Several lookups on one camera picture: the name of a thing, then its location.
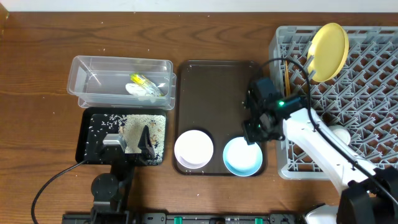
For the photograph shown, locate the light blue bowl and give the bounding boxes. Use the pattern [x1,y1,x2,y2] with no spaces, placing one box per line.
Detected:
[223,137,263,177]

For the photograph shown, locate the wooden chopstick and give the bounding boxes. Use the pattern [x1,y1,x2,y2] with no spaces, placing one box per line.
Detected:
[284,60,290,96]

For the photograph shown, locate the white bowl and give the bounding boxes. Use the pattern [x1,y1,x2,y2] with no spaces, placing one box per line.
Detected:
[174,130,214,169]

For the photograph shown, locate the white tissue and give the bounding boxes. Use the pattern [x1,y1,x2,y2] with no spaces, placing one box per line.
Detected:
[125,83,152,96]

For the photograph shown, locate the green yellow snack wrapper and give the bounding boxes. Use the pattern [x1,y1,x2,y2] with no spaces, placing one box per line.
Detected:
[130,73,164,97]

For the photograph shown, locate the yellow plate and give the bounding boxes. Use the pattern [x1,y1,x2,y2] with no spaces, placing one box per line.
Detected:
[307,23,349,83]

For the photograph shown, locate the small white cup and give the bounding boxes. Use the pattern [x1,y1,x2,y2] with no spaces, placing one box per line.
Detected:
[329,125,351,145]

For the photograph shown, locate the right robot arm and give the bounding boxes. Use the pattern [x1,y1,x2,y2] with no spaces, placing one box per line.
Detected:
[243,78,397,224]

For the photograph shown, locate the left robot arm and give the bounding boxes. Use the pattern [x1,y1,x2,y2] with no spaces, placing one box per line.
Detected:
[90,126,155,223]

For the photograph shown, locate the grey dishwasher rack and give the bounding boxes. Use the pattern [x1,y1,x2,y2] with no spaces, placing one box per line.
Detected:
[269,26,397,180]

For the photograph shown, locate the pile of rice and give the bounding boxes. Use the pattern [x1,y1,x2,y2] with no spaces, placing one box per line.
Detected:
[86,113,167,165]

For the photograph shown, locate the black plastic tray bin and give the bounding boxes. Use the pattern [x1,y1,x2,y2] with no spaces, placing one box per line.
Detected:
[75,107,167,165]

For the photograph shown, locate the dark brown serving tray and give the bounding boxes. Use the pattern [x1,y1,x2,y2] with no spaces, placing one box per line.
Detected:
[172,60,259,176]

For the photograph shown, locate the clear plastic bin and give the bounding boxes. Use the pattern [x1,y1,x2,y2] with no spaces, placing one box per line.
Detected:
[67,55,177,110]

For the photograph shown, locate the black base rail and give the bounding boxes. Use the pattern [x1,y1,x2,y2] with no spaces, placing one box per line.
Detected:
[62,213,300,224]

